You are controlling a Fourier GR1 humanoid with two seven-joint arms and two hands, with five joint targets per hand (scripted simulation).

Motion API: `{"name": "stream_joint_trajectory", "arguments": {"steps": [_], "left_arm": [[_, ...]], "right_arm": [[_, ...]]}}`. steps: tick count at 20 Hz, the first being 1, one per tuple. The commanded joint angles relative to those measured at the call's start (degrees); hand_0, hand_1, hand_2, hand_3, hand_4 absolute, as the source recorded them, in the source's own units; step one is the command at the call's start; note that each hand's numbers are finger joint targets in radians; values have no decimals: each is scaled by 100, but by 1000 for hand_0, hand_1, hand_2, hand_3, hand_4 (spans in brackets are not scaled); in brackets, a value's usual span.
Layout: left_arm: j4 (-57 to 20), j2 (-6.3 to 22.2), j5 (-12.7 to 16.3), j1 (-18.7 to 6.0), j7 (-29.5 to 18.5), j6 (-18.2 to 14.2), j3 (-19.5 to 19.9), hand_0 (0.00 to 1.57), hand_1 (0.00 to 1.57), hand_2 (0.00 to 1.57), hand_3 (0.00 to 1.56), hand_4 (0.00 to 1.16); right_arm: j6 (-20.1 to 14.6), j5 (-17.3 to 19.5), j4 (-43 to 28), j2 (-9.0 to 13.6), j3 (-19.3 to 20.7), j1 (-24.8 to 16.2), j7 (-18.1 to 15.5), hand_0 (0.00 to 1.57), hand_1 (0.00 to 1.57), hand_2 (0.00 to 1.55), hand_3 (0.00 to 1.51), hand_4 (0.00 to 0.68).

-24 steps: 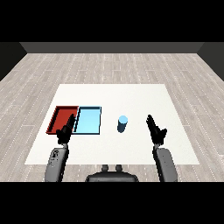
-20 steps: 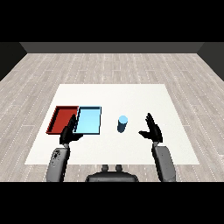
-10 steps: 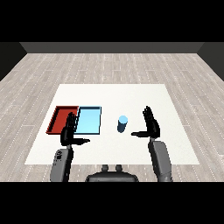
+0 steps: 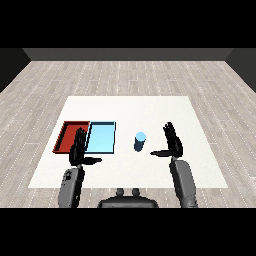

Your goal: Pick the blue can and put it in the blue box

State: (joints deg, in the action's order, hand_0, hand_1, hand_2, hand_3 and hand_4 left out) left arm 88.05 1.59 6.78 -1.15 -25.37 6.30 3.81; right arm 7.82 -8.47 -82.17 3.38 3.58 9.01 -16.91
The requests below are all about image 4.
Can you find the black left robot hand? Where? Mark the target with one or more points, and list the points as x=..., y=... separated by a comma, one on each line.
x=77, y=154

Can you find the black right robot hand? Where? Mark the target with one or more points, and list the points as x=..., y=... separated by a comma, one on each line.
x=174, y=146

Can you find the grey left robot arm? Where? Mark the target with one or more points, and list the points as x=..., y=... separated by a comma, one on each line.
x=71, y=186

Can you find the red shallow open box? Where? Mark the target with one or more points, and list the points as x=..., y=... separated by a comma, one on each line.
x=70, y=137

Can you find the light blue shallow open box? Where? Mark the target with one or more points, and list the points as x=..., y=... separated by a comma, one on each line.
x=100, y=137

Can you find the small blue can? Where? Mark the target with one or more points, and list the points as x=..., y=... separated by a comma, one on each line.
x=139, y=142

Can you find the dark grey robot body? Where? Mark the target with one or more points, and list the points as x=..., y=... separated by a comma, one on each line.
x=128, y=201

